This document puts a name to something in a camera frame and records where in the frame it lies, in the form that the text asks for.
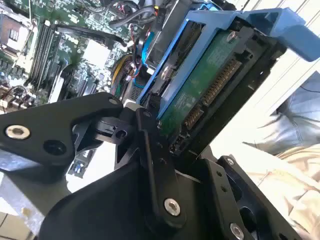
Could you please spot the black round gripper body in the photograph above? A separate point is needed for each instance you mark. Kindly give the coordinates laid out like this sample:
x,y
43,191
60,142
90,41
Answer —
x,y
100,212

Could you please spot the hard disk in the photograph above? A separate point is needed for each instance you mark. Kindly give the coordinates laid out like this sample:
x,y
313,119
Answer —
x,y
200,75

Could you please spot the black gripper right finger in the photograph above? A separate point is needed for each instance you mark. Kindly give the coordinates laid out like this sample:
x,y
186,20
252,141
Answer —
x,y
217,185

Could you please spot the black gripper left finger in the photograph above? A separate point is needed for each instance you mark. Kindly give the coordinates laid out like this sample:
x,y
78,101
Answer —
x,y
37,140

